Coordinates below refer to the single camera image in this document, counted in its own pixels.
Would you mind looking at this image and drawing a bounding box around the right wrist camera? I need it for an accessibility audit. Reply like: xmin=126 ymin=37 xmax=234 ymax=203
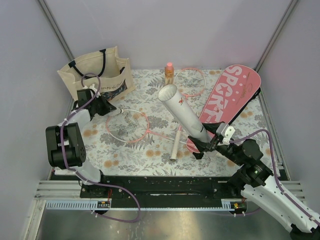
xmin=215 ymin=122 xmax=235 ymax=145

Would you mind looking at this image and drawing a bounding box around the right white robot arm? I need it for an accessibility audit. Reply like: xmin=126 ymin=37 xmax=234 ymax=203
xmin=189 ymin=122 xmax=320 ymax=240

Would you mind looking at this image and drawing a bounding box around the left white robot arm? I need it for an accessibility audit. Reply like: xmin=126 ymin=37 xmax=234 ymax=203
xmin=45 ymin=88 xmax=123 ymax=198

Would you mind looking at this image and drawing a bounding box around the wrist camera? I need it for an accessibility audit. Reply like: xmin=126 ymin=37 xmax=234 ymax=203
xmin=83 ymin=83 xmax=101 ymax=98
xmin=215 ymin=122 xmax=235 ymax=145

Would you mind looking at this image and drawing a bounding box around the pink racket cover bag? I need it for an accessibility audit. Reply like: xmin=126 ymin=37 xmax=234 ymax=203
xmin=186 ymin=64 xmax=262 ymax=161

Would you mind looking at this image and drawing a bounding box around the white shuttlecock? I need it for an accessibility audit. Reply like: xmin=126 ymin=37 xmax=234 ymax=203
xmin=108 ymin=108 xmax=124 ymax=117

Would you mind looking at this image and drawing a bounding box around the beige canvas tote bag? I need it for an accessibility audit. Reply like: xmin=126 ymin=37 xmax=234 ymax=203
xmin=57 ymin=46 xmax=136 ymax=102

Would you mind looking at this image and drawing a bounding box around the orange drink bottle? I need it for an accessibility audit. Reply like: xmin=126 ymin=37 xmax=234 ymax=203
xmin=164 ymin=62 xmax=175 ymax=86

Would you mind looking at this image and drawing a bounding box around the pink racket near left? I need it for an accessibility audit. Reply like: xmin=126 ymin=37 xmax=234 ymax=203
xmin=105 ymin=109 xmax=175 ymax=143

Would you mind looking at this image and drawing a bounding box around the white cable duct strip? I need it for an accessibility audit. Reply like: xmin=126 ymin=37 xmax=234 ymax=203
xmin=46 ymin=195 xmax=248 ymax=212

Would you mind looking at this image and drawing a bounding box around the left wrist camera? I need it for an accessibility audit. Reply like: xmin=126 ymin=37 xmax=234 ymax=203
xmin=83 ymin=83 xmax=101 ymax=98

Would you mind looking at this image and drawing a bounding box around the pink racket near bottle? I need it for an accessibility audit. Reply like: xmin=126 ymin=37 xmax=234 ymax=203
xmin=168 ymin=67 xmax=207 ymax=162

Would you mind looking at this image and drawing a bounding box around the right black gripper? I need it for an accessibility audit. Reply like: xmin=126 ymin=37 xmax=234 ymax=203
xmin=187 ymin=120 xmax=245 ymax=166

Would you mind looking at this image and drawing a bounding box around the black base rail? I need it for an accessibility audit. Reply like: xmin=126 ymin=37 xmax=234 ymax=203
xmin=80 ymin=176 xmax=243 ymax=204

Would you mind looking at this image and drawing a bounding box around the white shuttlecock tube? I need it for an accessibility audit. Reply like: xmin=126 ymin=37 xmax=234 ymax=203
xmin=158 ymin=84 xmax=210 ymax=143

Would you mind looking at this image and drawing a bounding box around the floral table mat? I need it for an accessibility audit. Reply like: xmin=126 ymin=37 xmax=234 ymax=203
xmin=59 ymin=68 xmax=281 ymax=179

